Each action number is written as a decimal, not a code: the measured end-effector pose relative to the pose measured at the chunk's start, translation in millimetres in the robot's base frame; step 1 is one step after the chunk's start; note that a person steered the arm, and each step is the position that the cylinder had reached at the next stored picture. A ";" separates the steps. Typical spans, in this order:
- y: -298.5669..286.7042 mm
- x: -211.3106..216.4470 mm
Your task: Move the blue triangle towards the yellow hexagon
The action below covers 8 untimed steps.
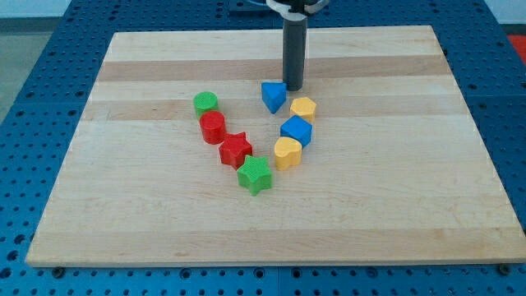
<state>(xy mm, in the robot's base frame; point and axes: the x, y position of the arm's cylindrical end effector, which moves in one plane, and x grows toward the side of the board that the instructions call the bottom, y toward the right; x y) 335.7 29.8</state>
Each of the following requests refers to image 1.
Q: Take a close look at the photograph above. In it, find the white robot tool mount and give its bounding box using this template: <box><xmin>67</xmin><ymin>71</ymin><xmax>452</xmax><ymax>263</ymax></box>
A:
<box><xmin>265</xmin><ymin>0</ymin><xmax>330</xmax><ymax>20</ymax></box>

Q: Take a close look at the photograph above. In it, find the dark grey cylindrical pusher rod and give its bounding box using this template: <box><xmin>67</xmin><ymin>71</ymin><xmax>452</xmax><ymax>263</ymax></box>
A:
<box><xmin>283</xmin><ymin>18</ymin><xmax>307</xmax><ymax>91</ymax></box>

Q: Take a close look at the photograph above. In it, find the blue triangle block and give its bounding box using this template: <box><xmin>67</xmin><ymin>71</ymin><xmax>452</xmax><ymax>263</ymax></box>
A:
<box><xmin>261</xmin><ymin>82</ymin><xmax>287</xmax><ymax>113</ymax></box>

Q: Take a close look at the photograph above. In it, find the yellow hexagon block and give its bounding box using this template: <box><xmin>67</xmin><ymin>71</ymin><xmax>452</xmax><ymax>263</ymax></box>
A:
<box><xmin>289</xmin><ymin>97</ymin><xmax>317</xmax><ymax>123</ymax></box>

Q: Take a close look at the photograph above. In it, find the blue cube block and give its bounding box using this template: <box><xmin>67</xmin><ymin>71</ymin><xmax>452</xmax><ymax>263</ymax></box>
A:
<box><xmin>279</xmin><ymin>115</ymin><xmax>313</xmax><ymax>147</ymax></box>

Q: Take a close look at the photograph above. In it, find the green cylinder block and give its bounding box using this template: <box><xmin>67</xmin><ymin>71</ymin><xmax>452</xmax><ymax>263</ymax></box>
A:
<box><xmin>192</xmin><ymin>91</ymin><xmax>219</xmax><ymax>118</ymax></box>

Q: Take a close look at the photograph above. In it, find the yellow heart block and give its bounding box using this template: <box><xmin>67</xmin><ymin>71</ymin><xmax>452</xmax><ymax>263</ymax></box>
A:
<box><xmin>274</xmin><ymin>136</ymin><xmax>302</xmax><ymax>171</ymax></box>

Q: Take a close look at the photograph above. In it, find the red cylinder block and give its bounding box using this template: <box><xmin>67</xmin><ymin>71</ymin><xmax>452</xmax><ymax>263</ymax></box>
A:
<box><xmin>199</xmin><ymin>110</ymin><xmax>226</xmax><ymax>145</ymax></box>

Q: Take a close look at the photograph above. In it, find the red star block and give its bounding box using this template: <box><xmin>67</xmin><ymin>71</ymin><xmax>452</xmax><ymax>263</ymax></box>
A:
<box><xmin>219</xmin><ymin>132</ymin><xmax>253</xmax><ymax>169</ymax></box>

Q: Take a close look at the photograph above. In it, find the green star block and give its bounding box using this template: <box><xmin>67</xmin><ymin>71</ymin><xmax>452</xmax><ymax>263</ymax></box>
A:
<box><xmin>237</xmin><ymin>155</ymin><xmax>273</xmax><ymax>197</ymax></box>

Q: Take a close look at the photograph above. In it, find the wooden board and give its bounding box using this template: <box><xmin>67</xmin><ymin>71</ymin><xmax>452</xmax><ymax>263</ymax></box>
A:
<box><xmin>25</xmin><ymin>26</ymin><xmax>525</xmax><ymax>267</ymax></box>

